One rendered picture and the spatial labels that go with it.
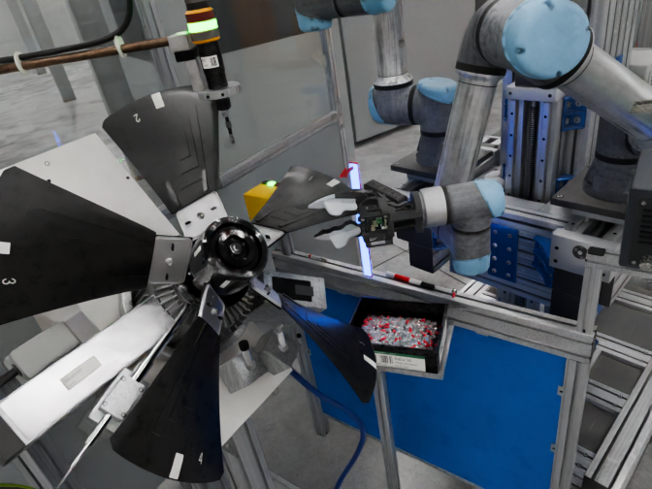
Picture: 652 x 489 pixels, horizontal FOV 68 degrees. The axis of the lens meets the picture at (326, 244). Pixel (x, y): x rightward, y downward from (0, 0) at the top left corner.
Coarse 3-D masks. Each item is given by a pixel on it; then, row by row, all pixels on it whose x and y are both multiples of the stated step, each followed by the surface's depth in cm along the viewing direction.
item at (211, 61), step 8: (216, 40) 75; (200, 48) 75; (208, 48) 75; (216, 48) 75; (200, 56) 76; (208, 56) 75; (216, 56) 76; (208, 64) 76; (216, 64) 76; (208, 72) 77; (216, 72) 77; (224, 72) 78; (208, 80) 78; (216, 80) 77; (224, 80) 78; (216, 88) 78; (216, 104) 80; (224, 104) 80
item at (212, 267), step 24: (216, 240) 81; (240, 240) 84; (264, 240) 86; (192, 264) 83; (216, 264) 79; (240, 264) 81; (264, 264) 84; (192, 288) 87; (216, 288) 83; (240, 288) 84
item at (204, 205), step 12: (216, 192) 89; (192, 204) 89; (204, 204) 89; (216, 204) 88; (180, 216) 90; (192, 216) 89; (216, 216) 88; (192, 228) 89; (204, 228) 88; (192, 240) 89
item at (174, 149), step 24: (168, 96) 93; (192, 96) 93; (120, 120) 92; (168, 120) 91; (192, 120) 91; (216, 120) 92; (120, 144) 91; (144, 144) 91; (168, 144) 90; (192, 144) 90; (216, 144) 90; (144, 168) 91; (168, 168) 90; (192, 168) 89; (216, 168) 89; (168, 192) 90; (192, 192) 89
